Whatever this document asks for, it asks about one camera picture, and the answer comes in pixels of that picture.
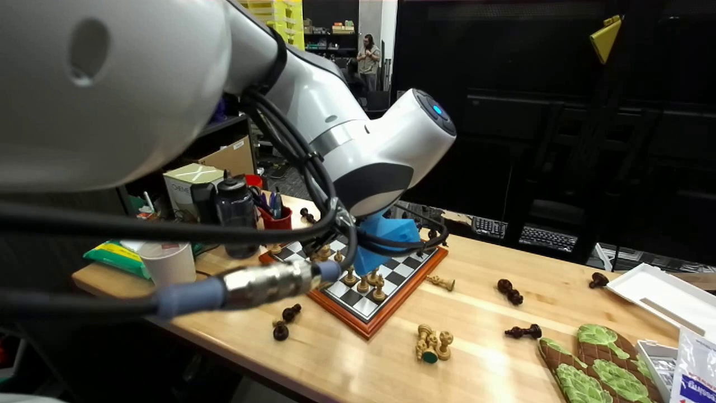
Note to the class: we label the light wooden chess piece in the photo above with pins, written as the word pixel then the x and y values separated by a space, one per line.
pixel 349 279
pixel 377 288
pixel 423 340
pixel 442 284
pixel 430 354
pixel 364 285
pixel 447 342

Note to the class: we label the checkered chess board red rim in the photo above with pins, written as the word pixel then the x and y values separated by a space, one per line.
pixel 403 269

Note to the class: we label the red pen cup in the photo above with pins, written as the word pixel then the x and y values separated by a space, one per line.
pixel 277 221

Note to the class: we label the dark translucent water bottle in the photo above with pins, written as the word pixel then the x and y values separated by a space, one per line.
pixel 235 203

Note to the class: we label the flat cardboard box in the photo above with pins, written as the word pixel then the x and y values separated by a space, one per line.
pixel 225 157

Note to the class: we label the distant standing person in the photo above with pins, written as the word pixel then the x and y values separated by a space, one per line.
pixel 371 53

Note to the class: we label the white Chemex filter box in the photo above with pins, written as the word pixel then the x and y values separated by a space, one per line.
pixel 187 182

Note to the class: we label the grey keyboard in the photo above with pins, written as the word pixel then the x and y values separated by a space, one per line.
pixel 550 239

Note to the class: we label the yellow storage bin shelf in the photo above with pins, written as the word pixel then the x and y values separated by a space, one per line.
pixel 273 24

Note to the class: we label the green wipes package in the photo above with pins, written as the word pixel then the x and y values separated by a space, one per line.
pixel 113 259

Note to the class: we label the green brown patterned mat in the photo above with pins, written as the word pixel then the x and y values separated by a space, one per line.
pixel 618 367
pixel 573 381

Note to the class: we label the yellow triangular sign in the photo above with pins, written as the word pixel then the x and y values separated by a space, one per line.
pixel 607 37

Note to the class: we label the white plastic tray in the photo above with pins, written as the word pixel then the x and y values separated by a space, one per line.
pixel 664 294

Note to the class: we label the clear plastic container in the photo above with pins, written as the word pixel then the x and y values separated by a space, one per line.
pixel 656 367

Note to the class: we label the white blue labelled bag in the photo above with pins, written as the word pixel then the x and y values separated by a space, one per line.
pixel 694 371

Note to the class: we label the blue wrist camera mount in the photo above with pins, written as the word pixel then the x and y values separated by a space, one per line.
pixel 387 237

